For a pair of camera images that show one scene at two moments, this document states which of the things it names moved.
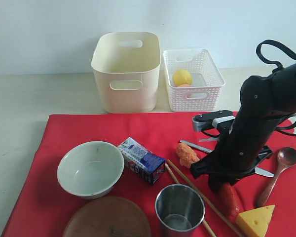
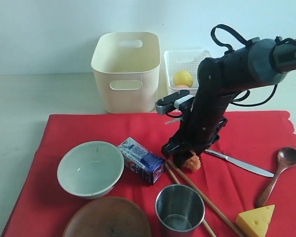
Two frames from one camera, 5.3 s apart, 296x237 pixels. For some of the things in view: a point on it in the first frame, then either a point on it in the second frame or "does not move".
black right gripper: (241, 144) -> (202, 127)
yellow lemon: (182, 76) does not move
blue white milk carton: (145, 164) does not move
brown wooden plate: (105, 216) does not move
